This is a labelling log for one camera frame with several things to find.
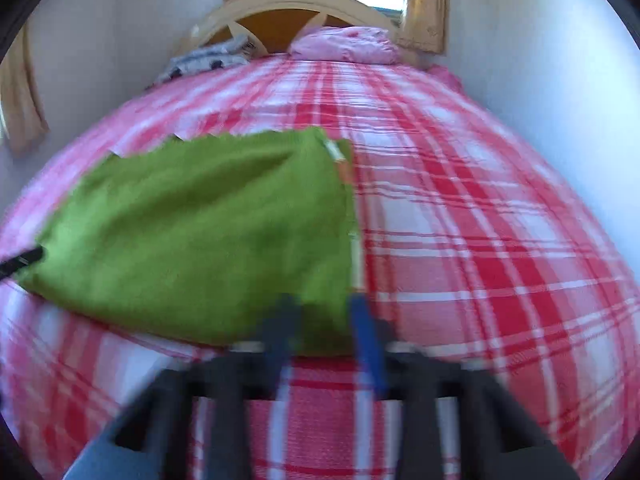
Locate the green orange striped knit sweater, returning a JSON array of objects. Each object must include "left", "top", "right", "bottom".
[{"left": 17, "top": 126, "right": 369, "bottom": 359}]

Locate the bed with red plaid sheet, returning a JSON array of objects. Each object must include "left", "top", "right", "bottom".
[{"left": 0, "top": 54, "right": 640, "bottom": 480}]

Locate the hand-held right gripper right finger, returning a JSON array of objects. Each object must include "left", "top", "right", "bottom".
[{"left": 346, "top": 293, "right": 582, "bottom": 480}]

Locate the yellow patterned curtain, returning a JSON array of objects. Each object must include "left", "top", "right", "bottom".
[
  {"left": 399, "top": 0, "right": 449, "bottom": 55},
  {"left": 0, "top": 34, "right": 50, "bottom": 157}
]

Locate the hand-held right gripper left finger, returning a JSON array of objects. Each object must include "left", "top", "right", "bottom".
[{"left": 64, "top": 294, "right": 304, "bottom": 480}]

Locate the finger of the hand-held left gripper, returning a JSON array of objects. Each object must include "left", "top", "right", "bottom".
[{"left": 0, "top": 245, "right": 47, "bottom": 279}]

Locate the white blue printed pillow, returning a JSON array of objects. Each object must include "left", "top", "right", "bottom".
[{"left": 154, "top": 34, "right": 252, "bottom": 87}]

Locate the pink pillow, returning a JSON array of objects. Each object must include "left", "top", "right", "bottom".
[{"left": 288, "top": 25, "right": 464, "bottom": 92}]

